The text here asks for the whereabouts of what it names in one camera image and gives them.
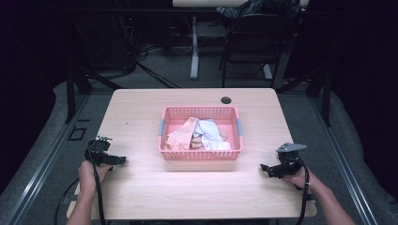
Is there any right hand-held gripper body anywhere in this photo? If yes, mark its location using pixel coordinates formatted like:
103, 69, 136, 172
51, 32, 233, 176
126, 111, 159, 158
275, 142, 308, 176

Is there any person's right hand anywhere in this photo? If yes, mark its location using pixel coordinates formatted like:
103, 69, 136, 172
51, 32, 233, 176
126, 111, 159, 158
282, 167, 315, 190

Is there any short white desk foot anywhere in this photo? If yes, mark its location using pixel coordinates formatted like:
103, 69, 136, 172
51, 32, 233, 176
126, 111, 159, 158
262, 63, 274, 81

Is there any aluminium floor rail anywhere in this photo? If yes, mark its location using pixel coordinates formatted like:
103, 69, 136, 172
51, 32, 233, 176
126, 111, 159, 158
0, 93, 92, 225
307, 93, 380, 225

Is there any black metal stand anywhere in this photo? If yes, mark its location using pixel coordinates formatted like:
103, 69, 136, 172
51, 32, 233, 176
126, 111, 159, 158
276, 67, 333, 128
63, 66, 124, 125

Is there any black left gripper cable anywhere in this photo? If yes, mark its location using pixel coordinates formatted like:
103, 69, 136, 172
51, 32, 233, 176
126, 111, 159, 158
54, 146, 107, 225

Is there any person's left hand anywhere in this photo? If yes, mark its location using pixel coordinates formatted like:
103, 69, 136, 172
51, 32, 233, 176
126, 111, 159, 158
77, 160, 115, 192

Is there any black chair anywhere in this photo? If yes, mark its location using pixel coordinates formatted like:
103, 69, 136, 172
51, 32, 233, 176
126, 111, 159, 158
219, 11, 284, 89

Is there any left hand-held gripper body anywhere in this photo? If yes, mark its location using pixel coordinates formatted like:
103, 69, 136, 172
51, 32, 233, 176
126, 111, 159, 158
84, 135, 117, 167

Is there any dark cloth on chair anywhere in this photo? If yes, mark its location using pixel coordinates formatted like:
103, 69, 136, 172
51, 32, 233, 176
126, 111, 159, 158
215, 0, 302, 20

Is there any black floor cable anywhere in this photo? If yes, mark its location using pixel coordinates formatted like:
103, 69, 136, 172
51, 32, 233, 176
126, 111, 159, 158
134, 60, 182, 89

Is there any white desk top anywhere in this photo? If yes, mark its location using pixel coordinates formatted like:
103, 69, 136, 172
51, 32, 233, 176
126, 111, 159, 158
172, 0, 250, 8

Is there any peach pink garment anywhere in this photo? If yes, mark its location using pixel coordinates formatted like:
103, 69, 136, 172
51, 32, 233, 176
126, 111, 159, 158
163, 116, 199, 152

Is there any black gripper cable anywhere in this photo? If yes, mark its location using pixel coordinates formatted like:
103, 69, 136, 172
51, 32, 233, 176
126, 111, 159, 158
287, 157, 312, 225
54, 146, 107, 225

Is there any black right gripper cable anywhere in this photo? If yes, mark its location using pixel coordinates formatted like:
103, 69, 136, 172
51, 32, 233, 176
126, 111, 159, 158
287, 157, 312, 225

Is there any white desk leg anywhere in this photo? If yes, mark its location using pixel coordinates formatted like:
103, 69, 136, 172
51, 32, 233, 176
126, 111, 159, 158
190, 15, 201, 81

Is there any white garment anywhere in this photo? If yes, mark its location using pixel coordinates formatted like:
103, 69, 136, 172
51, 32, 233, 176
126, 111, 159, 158
192, 118, 233, 151

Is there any pink perforated plastic basket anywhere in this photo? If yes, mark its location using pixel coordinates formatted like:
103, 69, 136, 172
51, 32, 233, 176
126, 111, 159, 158
158, 105, 245, 161

